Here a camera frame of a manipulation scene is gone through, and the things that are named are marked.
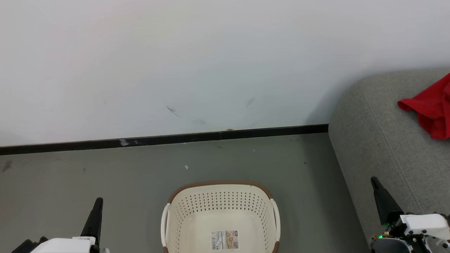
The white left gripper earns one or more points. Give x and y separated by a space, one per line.
59 246

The grey fabric sofa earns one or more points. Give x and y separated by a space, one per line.
379 140

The cream plastic laundry basket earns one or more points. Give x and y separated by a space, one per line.
221 211

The dark baseboard strip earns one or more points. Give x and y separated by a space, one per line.
175 137

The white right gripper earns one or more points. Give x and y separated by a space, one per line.
422 228

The printed basket label sticker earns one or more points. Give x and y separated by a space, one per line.
225 240

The red basketball jersey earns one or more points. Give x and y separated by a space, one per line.
432 109

